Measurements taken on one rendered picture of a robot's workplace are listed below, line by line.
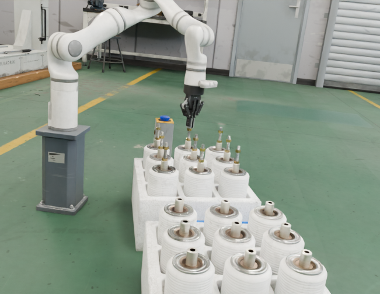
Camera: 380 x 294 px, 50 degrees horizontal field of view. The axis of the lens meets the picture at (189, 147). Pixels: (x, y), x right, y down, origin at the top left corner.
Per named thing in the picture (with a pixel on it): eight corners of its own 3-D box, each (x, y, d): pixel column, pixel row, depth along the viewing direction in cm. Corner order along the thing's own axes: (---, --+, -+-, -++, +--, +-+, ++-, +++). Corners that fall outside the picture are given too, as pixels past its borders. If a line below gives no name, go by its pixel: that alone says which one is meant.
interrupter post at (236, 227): (230, 238, 93) (233, 225, 92) (228, 233, 95) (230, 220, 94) (241, 238, 93) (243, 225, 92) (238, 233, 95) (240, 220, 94)
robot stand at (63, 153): (35, 210, 149) (34, 130, 140) (52, 194, 163) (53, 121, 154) (74, 216, 148) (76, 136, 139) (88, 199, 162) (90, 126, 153)
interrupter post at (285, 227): (281, 239, 94) (283, 226, 94) (277, 234, 97) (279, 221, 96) (290, 240, 95) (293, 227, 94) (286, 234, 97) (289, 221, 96)
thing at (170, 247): (157, 315, 92) (164, 244, 87) (155, 289, 101) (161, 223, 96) (199, 315, 93) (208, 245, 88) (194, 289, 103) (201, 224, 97)
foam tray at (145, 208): (135, 251, 129) (139, 199, 124) (131, 199, 166) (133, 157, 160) (253, 251, 136) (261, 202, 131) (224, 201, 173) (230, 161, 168)
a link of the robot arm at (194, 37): (191, 71, 140) (209, 71, 146) (196, 25, 136) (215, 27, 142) (178, 68, 145) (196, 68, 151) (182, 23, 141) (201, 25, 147)
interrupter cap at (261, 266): (234, 276, 79) (235, 273, 78) (226, 254, 86) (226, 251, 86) (272, 276, 80) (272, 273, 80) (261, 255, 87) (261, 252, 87)
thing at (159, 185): (166, 230, 130) (170, 177, 124) (139, 222, 133) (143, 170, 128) (178, 219, 138) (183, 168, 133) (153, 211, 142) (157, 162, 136)
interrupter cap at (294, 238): (273, 245, 92) (274, 242, 91) (263, 228, 99) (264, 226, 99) (305, 245, 93) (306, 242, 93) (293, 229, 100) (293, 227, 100)
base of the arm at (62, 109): (45, 129, 142) (45, 80, 138) (56, 123, 151) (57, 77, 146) (71, 133, 142) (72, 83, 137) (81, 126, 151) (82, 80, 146)
